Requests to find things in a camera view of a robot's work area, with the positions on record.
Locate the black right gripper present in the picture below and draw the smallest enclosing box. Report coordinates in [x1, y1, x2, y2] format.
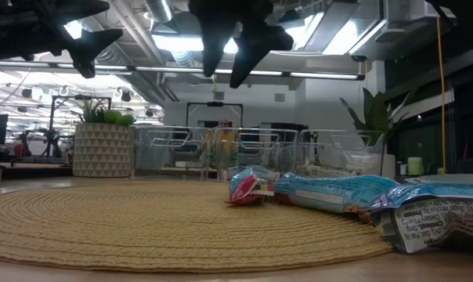
[187, 0, 294, 89]

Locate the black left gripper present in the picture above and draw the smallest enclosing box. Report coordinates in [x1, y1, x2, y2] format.
[0, 0, 125, 79]

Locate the blue granola bar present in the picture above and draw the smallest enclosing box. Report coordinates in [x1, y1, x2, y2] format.
[225, 165, 281, 206]
[274, 172, 400, 215]
[368, 183, 473, 255]

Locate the long linear ceiling light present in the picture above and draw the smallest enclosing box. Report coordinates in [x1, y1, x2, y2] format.
[0, 60, 366, 81]

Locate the person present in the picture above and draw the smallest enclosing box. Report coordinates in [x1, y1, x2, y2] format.
[216, 118, 237, 157]

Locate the succulent in patterned white pot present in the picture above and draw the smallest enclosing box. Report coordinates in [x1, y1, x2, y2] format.
[72, 97, 136, 179]

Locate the clear plastic bin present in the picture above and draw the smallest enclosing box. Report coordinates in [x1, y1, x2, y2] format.
[297, 128, 387, 178]
[214, 127, 300, 183]
[129, 125, 216, 182]

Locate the dark side table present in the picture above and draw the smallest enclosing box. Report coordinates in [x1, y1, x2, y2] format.
[0, 162, 74, 182]

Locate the snake plant in white pot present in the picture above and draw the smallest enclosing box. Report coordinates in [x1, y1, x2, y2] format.
[339, 87, 417, 178]

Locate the round woven straw placemat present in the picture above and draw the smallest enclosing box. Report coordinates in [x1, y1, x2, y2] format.
[0, 180, 394, 273]

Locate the pale green candle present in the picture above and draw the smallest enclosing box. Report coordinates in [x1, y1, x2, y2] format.
[407, 157, 424, 177]

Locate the black gantry frame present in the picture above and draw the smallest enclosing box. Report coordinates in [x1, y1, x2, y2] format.
[49, 95, 113, 136]
[186, 101, 244, 128]

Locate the round silver air duct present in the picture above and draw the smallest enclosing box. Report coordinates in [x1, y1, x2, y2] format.
[143, 0, 175, 24]

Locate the yellow extension cable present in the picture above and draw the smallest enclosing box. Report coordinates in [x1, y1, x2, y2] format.
[435, 15, 448, 175]

